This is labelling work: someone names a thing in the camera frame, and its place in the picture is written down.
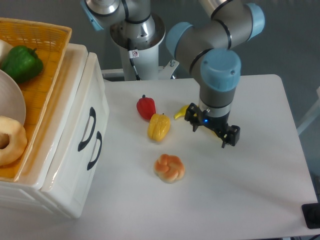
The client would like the yellow toy banana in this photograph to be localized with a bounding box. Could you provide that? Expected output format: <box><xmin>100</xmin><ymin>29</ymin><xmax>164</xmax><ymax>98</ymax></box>
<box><xmin>173</xmin><ymin>105</ymin><xmax>189</xmax><ymax>120</ymax></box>

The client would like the white plate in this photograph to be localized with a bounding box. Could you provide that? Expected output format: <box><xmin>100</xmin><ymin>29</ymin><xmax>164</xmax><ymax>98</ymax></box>
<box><xmin>0</xmin><ymin>70</ymin><xmax>26</xmax><ymax>125</ymax></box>

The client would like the white drawer cabinet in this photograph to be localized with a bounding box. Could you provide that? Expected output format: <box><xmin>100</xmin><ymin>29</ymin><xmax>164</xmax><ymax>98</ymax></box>
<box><xmin>0</xmin><ymin>42</ymin><xmax>90</xmax><ymax>219</ymax></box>

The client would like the yellow woven basket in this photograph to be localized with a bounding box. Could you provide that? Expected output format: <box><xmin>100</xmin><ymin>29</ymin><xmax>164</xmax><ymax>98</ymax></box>
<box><xmin>0</xmin><ymin>17</ymin><xmax>72</xmax><ymax>182</ymax></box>

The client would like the white frame at right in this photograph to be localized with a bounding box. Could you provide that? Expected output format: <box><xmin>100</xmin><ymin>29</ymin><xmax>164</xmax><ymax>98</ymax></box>
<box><xmin>296</xmin><ymin>87</ymin><xmax>320</xmax><ymax>135</ymax></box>

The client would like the yellow toy bell pepper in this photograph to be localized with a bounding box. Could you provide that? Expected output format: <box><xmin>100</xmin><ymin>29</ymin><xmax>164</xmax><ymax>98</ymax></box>
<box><xmin>147</xmin><ymin>113</ymin><xmax>171</xmax><ymax>142</ymax></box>

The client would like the red toy bell pepper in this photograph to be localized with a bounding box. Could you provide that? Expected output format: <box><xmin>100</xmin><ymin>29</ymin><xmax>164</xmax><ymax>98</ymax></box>
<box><xmin>136</xmin><ymin>94</ymin><xmax>156</xmax><ymax>121</ymax></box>

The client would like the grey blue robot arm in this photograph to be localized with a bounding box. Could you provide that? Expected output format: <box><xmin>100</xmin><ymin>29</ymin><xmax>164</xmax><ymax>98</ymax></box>
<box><xmin>81</xmin><ymin>0</ymin><xmax>265</xmax><ymax>146</ymax></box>

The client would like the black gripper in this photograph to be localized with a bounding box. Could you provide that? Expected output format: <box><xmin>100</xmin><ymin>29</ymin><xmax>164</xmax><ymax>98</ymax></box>
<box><xmin>184</xmin><ymin>103</ymin><xmax>241</xmax><ymax>148</ymax></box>

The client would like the white toy vegetable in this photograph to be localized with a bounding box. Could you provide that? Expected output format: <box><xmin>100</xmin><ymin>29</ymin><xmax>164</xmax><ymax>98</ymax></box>
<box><xmin>0</xmin><ymin>39</ymin><xmax>13</xmax><ymax>64</ymax></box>

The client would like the green toy bell pepper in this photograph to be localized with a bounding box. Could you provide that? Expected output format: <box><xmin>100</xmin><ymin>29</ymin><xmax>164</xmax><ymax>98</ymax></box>
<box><xmin>0</xmin><ymin>45</ymin><xmax>44</xmax><ymax>84</ymax></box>

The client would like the toy bagel ring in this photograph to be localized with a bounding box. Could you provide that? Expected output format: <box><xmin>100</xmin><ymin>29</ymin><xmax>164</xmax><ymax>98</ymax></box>
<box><xmin>0</xmin><ymin>115</ymin><xmax>28</xmax><ymax>167</ymax></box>

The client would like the knotted toy bread roll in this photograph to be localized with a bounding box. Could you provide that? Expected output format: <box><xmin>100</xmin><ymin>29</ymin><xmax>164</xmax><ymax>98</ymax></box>
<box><xmin>153</xmin><ymin>154</ymin><xmax>186</xmax><ymax>184</ymax></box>

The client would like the black device at edge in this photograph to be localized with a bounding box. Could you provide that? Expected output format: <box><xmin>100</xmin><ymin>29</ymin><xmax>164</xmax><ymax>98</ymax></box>
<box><xmin>301</xmin><ymin>203</ymin><xmax>320</xmax><ymax>229</ymax></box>

